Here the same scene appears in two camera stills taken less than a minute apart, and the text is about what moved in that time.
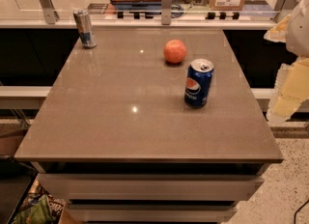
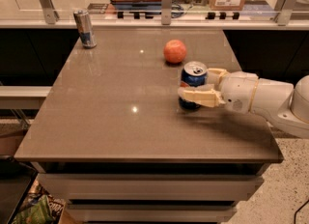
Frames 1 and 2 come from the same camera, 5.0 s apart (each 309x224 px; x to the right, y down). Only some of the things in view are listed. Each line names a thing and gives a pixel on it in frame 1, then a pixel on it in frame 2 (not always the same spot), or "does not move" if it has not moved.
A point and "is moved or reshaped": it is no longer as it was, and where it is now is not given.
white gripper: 299,31 → 238,90
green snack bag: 39,208 does not move
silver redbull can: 84,24 does not move
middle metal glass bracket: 166,3 does not move
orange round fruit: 175,50 does not move
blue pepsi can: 198,80 is moved or reshaped
